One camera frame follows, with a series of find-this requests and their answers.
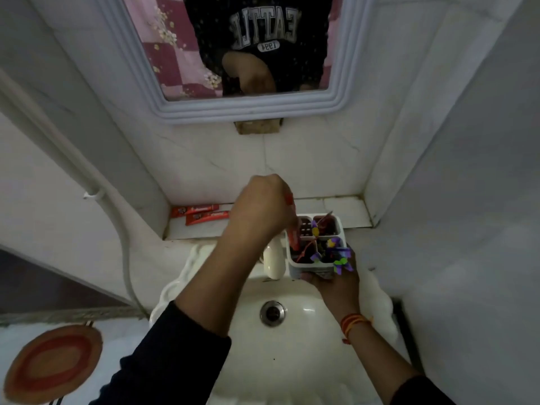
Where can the person's right hand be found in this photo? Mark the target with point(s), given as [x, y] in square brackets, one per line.
[335, 291]

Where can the person's left hand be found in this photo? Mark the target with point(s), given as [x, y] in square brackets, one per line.
[257, 206]

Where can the person's left fingers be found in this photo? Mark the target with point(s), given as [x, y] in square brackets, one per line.
[291, 215]

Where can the person's right fingers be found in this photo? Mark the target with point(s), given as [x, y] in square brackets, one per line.
[354, 265]

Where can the orange toothbrush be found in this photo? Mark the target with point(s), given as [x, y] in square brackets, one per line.
[294, 242]

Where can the white compartment toothbrush holder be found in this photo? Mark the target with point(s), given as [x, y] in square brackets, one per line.
[308, 265]

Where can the person's right forearm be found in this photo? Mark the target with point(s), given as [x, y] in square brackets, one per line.
[379, 358]

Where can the person's left forearm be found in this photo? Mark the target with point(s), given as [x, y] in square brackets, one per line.
[202, 307]

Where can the purple plastic flower decoration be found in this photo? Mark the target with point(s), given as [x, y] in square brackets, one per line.
[342, 253]

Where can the brown toothbrush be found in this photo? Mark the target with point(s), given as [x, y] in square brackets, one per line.
[325, 219]

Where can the white basin tap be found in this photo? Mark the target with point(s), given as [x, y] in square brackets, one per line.
[274, 259]

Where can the red thread wrist band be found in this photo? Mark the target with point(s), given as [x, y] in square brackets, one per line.
[353, 322]

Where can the red toothpaste tube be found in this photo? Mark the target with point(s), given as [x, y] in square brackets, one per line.
[207, 217]
[194, 210]

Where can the metal basin drain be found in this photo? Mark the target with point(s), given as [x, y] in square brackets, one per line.
[273, 313]

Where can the white ceramic wash basin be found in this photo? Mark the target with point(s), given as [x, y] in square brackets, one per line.
[295, 358]

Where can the round orange floor mat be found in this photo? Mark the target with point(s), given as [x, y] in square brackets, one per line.
[52, 364]

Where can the grey framed wall mirror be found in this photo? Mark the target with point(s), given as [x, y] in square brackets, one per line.
[253, 106]

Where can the white wall pipe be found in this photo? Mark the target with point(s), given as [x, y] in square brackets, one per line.
[63, 151]

